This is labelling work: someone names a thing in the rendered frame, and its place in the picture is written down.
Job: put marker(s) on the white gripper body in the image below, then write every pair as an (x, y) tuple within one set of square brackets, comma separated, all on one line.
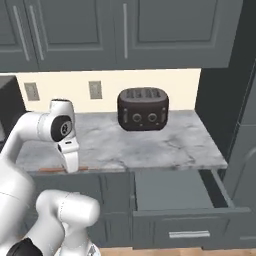
[(71, 158)]

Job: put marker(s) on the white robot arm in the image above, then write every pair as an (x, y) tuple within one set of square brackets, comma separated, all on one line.
[(20, 133)]

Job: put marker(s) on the grey drawer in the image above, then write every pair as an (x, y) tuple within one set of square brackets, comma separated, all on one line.
[(173, 191)]

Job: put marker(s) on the grey base cupboard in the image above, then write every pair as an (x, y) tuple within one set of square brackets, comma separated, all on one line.
[(116, 196)]

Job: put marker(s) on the black appliance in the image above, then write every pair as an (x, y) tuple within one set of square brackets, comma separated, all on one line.
[(10, 106)]

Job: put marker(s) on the black toaster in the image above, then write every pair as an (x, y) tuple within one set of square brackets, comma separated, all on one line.
[(143, 110)]

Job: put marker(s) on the dark grey tall side panel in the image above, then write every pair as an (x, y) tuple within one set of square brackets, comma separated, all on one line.
[(216, 83)]

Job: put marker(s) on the grey wall socket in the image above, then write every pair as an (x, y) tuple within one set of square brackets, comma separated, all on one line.
[(95, 90), (31, 91)]

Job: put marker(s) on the wide grey wall cupboard door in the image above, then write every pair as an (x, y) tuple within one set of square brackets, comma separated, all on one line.
[(176, 30)]

